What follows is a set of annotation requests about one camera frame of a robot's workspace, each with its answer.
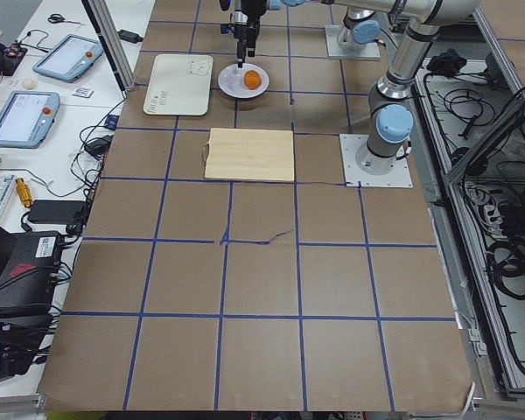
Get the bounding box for cream bear tray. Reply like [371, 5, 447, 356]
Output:
[143, 54, 214, 116]

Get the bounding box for aluminium frame post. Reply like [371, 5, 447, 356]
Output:
[81, 0, 136, 93]

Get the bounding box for orange fruit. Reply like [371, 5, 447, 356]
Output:
[243, 70, 263, 90]

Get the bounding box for black power brick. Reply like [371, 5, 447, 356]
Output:
[27, 199, 84, 224]

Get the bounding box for brass cylinder tool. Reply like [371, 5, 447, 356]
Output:
[16, 178, 33, 208]

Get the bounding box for near blue teach pendant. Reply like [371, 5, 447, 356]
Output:
[0, 91, 60, 149]

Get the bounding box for wooden cutting board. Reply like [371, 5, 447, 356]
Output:
[205, 128, 295, 182]

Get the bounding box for white round plate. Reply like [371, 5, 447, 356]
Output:
[218, 63, 270, 99]

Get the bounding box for blue teach pendant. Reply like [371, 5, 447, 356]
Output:
[32, 34, 103, 82]
[0, 91, 60, 149]

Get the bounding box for black power adapter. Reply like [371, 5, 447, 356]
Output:
[117, 29, 144, 44]

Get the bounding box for black scissors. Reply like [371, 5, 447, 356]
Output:
[47, 13, 84, 25]

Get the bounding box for small card packet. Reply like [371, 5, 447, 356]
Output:
[73, 87, 94, 99]

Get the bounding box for black computer box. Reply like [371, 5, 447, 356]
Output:
[0, 227, 63, 319]

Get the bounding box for small cream ball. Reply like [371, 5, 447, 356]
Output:
[22, 79, 36, 90]

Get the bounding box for far blue teach pendant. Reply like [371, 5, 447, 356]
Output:
[32, 34, 103, 82]

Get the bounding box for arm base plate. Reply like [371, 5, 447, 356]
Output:
[339, 134, 413, 188]
[325, 24, 381, 60]

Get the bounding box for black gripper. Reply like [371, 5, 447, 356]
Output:
[231, 0, 265, 68]

